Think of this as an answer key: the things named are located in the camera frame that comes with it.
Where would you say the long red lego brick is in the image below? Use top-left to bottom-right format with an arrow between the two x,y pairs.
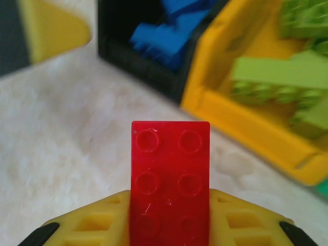
130,120 -> 211,246

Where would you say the long blue lego brick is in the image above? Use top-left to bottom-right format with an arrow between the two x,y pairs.
129,22 -> 190,71

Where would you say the small blue lego brick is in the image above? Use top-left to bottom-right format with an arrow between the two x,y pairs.
161,0 -> 215,29

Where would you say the long green lego brick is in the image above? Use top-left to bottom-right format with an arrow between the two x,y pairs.
232,81 -> 323,108
232,50 -> 328,88

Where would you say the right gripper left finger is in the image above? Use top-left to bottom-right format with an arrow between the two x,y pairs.
19,190 -> 133,246

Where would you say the small green lego brick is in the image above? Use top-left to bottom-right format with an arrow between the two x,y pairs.
289,97 -> 328,140
278,0 -> 328,43

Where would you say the black plastic bin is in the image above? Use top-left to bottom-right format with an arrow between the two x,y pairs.
96,0 -> 226,104

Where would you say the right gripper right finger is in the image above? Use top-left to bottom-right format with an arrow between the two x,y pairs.
209,189 -> 317,246

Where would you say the yellow plastic bin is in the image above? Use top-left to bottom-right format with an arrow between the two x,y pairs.
179,0 -> 328,187

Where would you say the green plastic bin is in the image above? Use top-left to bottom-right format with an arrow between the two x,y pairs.
314,179 -> 328,203

